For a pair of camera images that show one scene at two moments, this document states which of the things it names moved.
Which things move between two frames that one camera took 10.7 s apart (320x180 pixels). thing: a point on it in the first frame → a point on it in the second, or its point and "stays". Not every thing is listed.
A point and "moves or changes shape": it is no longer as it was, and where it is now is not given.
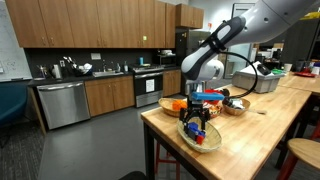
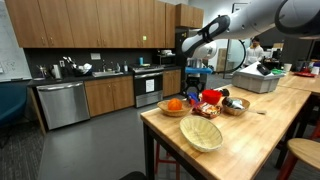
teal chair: (13, 98) stays
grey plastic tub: (243, 79) stays
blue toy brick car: (195, 133) moves or changes shape
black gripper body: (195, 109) → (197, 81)
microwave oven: (166, 60) stays
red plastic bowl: (211, 91) stays
